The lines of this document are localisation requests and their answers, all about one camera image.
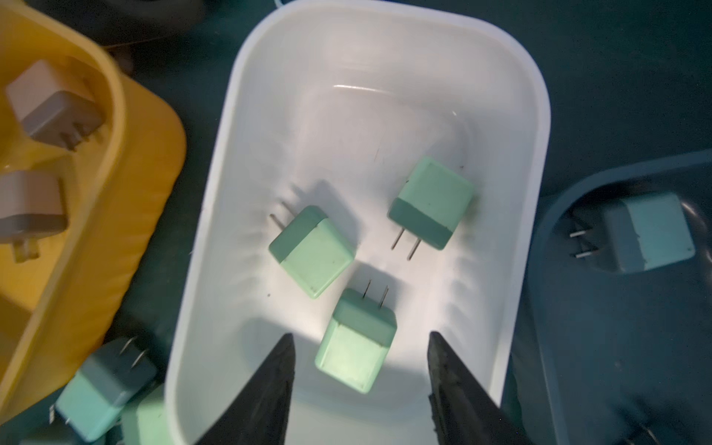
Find blue plug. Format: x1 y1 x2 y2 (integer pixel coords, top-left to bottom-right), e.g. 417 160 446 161
569 191 696 274
55 337 157 443

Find green plug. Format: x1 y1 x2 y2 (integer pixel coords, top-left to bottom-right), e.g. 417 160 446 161
314 289 398 394
121 385 174 445
269 205 356 300
388 156 475 260

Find yellow storage box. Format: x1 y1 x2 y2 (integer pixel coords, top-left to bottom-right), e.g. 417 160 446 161
1 1 187 421

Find transparent blue storage box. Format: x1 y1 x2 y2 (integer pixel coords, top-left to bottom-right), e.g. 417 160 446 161
511 150 711 444

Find pink plug cluster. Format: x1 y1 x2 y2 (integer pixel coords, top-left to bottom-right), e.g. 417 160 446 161
1 171 69 263

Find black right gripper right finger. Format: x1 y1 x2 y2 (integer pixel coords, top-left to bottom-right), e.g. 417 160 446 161
428 331 531 444

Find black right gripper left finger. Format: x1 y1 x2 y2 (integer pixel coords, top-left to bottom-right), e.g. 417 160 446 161
198 334 296 444

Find white storage box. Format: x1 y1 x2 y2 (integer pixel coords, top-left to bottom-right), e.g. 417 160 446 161
165 1 551 444

